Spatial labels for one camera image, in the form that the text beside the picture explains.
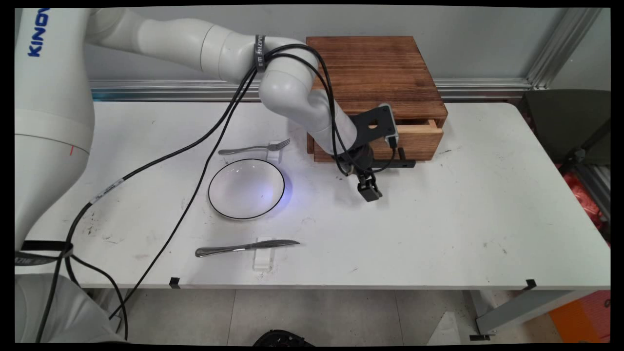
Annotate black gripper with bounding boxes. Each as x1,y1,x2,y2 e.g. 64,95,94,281
338,146,384,203

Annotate wooden drawer with black handle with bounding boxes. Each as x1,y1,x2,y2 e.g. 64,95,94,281
313,118,445,169

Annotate brown wooden drawer cabinet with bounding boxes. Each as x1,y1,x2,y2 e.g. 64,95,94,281
306,36,449,155

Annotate white plate with black rim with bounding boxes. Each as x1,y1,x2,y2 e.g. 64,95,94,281
208,158,286,220

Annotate clear acrylic knife rest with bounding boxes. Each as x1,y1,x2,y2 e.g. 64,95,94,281
253,237,274,272

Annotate silver metal fork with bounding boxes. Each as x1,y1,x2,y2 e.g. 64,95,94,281
218,138,292,156

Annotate silver metal knife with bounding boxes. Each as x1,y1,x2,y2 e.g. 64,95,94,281
195,239,301,258

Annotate black round floor device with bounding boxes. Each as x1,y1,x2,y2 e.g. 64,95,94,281
253,330,315,347

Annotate white table leg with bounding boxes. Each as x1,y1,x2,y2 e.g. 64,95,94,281
90,289,128,333
469,290,598,341

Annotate red plastic bag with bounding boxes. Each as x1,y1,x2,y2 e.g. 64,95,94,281
556,163,611,242

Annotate orange box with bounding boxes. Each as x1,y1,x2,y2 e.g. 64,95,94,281
548,290,611,343

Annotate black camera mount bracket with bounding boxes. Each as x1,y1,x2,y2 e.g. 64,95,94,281
347,105,396,152

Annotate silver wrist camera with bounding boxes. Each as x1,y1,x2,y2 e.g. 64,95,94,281
379,103,400,147

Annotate long aluminium wall rail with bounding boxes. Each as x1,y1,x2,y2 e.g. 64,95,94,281
90,78,533,102

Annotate black velcro cable strap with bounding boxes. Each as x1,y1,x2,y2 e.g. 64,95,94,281
15,240,75,267
254,34,268,74

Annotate plain black cable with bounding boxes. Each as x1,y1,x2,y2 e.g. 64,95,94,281
66,43,396,341

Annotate short aluminium frame beam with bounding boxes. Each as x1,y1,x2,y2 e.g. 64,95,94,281
573,165,611,221

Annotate slanted aluminium frame post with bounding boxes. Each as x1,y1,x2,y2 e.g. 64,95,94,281
526,7,603,91

